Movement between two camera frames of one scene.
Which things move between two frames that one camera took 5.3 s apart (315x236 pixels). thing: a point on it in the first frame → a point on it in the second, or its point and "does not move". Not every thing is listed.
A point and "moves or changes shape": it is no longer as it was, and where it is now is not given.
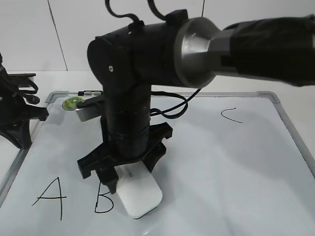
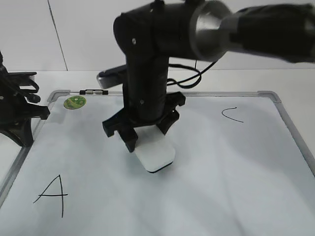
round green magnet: x=71 y=103 does not move
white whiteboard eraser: x=138 y=190 moves or changes shape
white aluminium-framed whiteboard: x=233 y=166 does not move
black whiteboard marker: x=90 y=93 does not move
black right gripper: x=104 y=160 → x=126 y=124
